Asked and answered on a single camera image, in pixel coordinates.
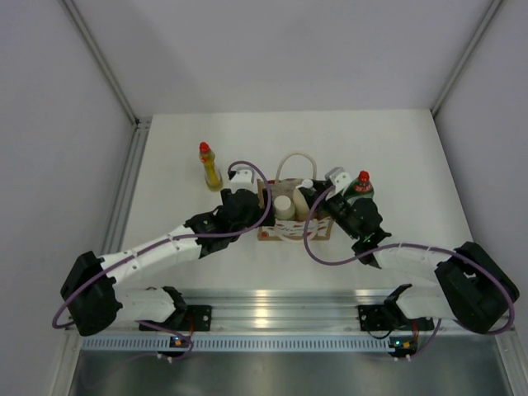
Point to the aluminium frame post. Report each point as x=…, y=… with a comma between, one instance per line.
x=79, y=23
x=476, y=38

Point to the yellow dish soap bottle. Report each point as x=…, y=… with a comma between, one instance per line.
x=213, y=177

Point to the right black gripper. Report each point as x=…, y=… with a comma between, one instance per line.
x=318, y=186

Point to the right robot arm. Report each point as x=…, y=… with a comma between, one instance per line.
x=464, y=285

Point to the left aluminium frame post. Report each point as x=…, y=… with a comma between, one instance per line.
x=79, y=23

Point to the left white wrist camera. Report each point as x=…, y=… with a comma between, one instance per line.
x=242, y=178

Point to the white slotted cable duct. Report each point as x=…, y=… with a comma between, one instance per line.
x=203, y=343

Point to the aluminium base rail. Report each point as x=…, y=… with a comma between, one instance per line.
x=288, y=309

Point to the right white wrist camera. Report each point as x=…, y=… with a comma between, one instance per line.
x=339, y=180

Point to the green dish soap bottle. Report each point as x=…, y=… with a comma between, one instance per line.
x=361, y=187

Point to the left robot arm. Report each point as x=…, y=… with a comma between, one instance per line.
x=103, y=290

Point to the pale green white-capped bottle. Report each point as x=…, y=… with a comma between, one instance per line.
x=284, y=208

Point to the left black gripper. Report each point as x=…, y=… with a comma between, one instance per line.
x=260, y=213

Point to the cream pump lotion bottle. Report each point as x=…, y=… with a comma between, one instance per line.
x=300, y=203

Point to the jute watermelon canvas bag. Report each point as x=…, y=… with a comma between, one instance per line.
x=292, y=231

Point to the right aluminium frame post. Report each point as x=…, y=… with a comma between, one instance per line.
x=476, y=38

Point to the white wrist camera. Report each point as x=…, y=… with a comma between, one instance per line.
x=242, y=178
x=339, y=180

